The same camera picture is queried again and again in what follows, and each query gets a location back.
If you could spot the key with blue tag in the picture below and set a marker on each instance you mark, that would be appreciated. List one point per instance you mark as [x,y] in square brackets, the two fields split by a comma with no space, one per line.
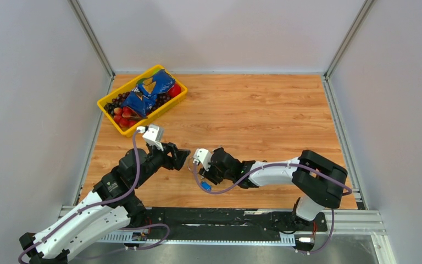
[205,186]

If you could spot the dark grape bunch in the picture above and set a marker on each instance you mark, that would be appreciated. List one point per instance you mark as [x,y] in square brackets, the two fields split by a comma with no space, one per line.
[116,102]

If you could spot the blue snack bag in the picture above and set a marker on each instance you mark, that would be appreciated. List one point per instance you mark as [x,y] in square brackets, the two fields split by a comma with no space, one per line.
[145,92]

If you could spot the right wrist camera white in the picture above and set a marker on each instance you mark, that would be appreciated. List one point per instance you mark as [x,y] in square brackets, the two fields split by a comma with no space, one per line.
[202,156]

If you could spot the red strawberries cluster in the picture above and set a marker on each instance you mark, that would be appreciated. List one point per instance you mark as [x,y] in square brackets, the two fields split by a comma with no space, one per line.
[124,117]

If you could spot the large metal keyring with keys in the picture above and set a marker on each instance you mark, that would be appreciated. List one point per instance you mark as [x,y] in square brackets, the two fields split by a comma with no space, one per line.
[191,165]

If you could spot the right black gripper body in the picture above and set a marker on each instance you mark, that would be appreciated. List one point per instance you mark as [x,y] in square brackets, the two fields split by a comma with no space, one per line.
[215,176]

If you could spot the aluminium frame rail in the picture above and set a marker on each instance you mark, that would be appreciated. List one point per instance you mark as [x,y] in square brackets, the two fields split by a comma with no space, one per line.
[340,222]

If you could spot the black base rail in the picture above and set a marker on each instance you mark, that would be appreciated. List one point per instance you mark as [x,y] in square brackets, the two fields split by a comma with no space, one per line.
[224,224]

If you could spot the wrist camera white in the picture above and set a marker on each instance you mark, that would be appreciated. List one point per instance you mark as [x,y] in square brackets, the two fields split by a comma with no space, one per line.
[202,156]
[152,135]

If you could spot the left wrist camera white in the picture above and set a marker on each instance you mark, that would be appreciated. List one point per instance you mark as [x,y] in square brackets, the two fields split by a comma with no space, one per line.
[152,135]

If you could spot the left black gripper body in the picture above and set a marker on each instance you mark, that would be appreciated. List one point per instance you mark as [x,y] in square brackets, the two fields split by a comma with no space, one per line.
[157,158]

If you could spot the red apple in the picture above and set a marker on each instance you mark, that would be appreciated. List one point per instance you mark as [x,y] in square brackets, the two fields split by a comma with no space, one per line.
[174,90]

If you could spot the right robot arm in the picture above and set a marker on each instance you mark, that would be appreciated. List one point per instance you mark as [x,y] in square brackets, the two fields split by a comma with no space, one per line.
[322,181]

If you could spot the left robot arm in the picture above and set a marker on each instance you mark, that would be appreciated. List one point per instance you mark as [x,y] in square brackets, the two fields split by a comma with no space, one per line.
[111,205]

